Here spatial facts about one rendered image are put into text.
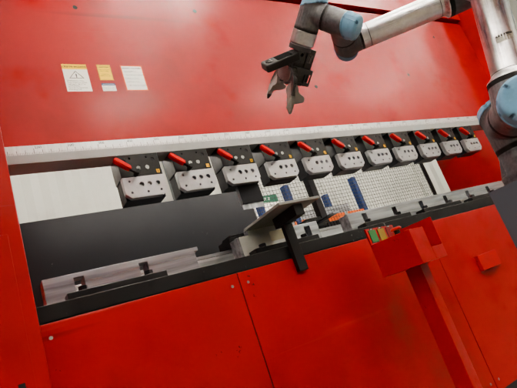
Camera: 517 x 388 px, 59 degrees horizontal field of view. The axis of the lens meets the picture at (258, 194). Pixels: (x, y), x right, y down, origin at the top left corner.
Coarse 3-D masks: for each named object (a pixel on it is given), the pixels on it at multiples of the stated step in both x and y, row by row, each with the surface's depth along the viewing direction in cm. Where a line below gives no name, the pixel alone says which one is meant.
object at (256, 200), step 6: (240, 186) 181; (246, 186) 182; (252, 186) 184; (258, 186) 185; (240, 192) 180; (246, 192) 181; (252, 192) 182; (258, 192) 184; (240, 198) 179; (246, 198) 180; (252, 198) 181; (258, 198) 183; (246, 204) 180; (252, 204) 181; (258, 204) 183
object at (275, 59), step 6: (282, 54) 141; (288, 54) 140; (294, 54) 139; (270, 60) 138; (276, 60) 138; (282, 60) 138; (288, 60) 139; (294, 60) 140; (264, 66) 138; (270, 66) 137; (276, 66) 138; (282, 66) 139
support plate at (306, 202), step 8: (296, 200) 156; (304, 200) 158; (312, 200) 162; (272, 208) 155; (280, 208) 156; (304, 208) 169; (264, 216) 160; (272, 216) 165; (256, 224) 168; (264, 224) 172; (272, 224) 177
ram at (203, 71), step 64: (0, 0) 161; (64, 0) 173; (128, 0) 189; (192, 0) 206; (256, 0) 228; (0, 64) 151; (128, 64) 176; (192, 64) 191; (256, 64) 209; (320, 64) 231; (384, 64) 259; (448, 64) 293; (64, 128) 153; (128, 128) 164; (192, 128) 178; (256, 128) 193; (384, 128) 235
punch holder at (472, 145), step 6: (462, 126) 271; (468, 126) 274; (456, 132) 268; (456, 138) 268; (462, 138) 266; (474, 138) 272; (462, 144) 265; (468, 144) 265; (474, 144) 268; (480, 144) 272; (462, 150) 266; (468, 150) 264; (474, 150) 266; (462, 156) 271
